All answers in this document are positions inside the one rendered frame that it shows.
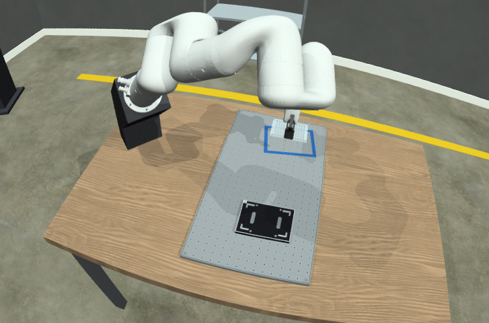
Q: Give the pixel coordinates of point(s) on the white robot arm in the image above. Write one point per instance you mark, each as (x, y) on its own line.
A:
(284, 66)

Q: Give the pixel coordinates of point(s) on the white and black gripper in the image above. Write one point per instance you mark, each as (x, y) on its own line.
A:
(289, 131)

